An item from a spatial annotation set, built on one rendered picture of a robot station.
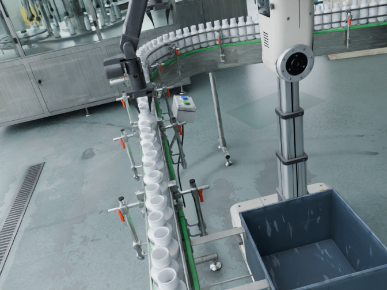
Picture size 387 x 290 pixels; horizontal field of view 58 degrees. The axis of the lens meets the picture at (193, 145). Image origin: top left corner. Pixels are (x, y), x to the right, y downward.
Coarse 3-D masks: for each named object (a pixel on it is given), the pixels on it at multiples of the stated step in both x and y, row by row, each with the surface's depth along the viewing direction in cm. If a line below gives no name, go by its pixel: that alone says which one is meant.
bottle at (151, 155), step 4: (148, 152) 107; (152, 152) 108; (156, 152) 106; (148, 156) 107; (152, 156) 104; (156, 156) 105; (148, 160) 106; (152, 160) 105; (156, 160) 106; (160, 164) 107; (160, 168) 106; (164, 168) 108; (164, 172) 108; (164, 176) 108
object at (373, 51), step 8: (328, 0) 455; (336, 0) 440; (344, 0) 438; (360, 0) 436; (368, 0) 435; (384, 48) 462; (328, 56) 490; (336, 56) 476; (344, 56) 474; (352, 56) 473
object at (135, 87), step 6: (132, 78) 122; (138, 78) 122; (144, 78) 124; (132, 84) 123; (138, 84) 123; (144, 84) 124; (150, 84) 127; (126, 90) 125; (132, 90) 124; (138, 90) 123; (144, 90) 124; (150, 90) 125; (126, 96) 124
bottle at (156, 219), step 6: (150, 216) 81; (156, 216) 83; (162, 216) 80; (150, 222) 80; (156, 222) 79; (162, 222) 80; (150, 228) 82; (156, 228) 80; (150, 234) 81; (150, 240) 81
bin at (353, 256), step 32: (320, 192) 110; (256, 224) 111; (288, 224) 114; (320, 224) 116; (352, 224) 102; (256, 256) 96; (288, 256) 117; (320, 256) 115; (352, 256) 107; (384, 256) 89; (256, 288) 86; (288, 288) 107; (320, 288) 83; (352, 288) 85; (384, 288) 87
